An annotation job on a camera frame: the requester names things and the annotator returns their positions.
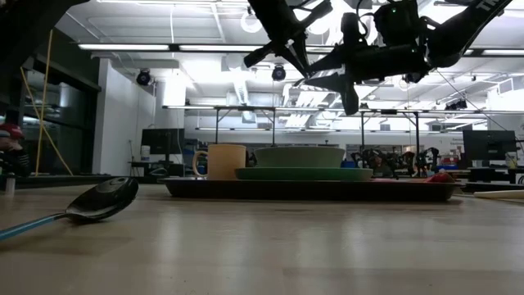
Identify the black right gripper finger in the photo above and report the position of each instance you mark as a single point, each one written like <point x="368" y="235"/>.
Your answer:
<point x="331" y="83"/>
<point x="331" y="61"/>

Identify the person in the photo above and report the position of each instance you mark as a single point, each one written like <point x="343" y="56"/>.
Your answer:
<point x="12" y="147"/>

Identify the long ceiling light strip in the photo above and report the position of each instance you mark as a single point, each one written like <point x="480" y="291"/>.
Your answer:
<point x="163" y="47"/>

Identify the background robot workstation frame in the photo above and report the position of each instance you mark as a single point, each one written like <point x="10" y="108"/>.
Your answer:
<point x="273" y="123"/>

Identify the red cloth napkin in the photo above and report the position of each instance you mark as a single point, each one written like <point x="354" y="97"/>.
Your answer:
<point x="440" y="178"/>

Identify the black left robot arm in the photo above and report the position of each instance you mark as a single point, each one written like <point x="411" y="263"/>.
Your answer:
<point x="24" y="24"/>

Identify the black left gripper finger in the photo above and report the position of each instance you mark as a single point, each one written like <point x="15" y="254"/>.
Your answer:
<point x="295" y="57"/>
<point x="303" y="51"/>

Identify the black computer monitor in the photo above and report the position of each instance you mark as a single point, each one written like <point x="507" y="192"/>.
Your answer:
<point x="161" y="141"/>
<point x="489" y="145"/>

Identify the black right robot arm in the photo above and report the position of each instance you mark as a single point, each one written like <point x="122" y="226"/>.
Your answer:
<point x="462" y="33"/>

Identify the beige bowl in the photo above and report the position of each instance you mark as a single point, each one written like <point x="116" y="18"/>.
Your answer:
<point x="299" y="156"/>

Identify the black ceiling spotlight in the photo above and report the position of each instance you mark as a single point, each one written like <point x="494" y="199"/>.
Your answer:
<point x="278" y="73"/>
<point x="143" y="78"/>

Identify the dark brown serving tray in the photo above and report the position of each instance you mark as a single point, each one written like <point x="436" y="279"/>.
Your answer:
<point x="307" y="191"/>

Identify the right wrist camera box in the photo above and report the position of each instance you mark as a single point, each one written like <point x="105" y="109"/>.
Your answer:
<point x="397" y="22"/>

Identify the orange mug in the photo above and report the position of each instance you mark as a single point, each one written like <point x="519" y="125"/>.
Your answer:
<point x="225" y="162"/>

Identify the green plate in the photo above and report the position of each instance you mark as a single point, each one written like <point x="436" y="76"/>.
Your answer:
<point x="303" y="174"/>

